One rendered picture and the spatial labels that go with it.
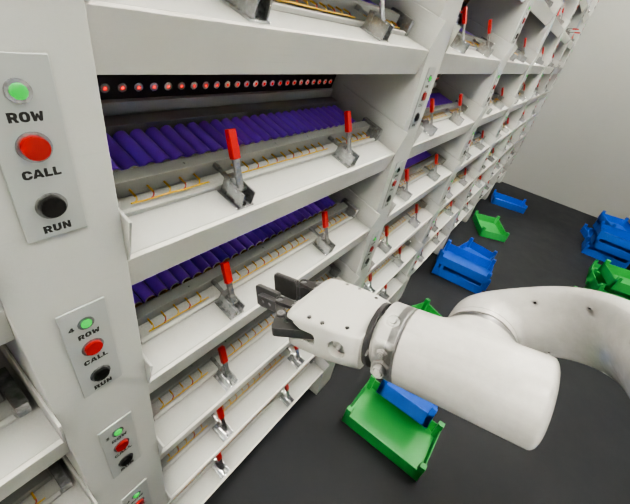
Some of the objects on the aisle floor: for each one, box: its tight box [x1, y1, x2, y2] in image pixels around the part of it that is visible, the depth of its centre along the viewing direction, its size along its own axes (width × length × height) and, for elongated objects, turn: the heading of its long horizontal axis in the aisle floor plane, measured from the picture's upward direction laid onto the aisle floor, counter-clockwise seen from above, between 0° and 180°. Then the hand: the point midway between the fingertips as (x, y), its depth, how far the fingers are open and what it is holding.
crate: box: [342, 375, 445, 481], centre depth 122 cm, size 30×20×8 cm
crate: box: [376, 379, 438, 428], centre depth 132 cm, size 30×20×8 cm
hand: (278, 292), depth 47 cm, fingers open, 3 cm apart
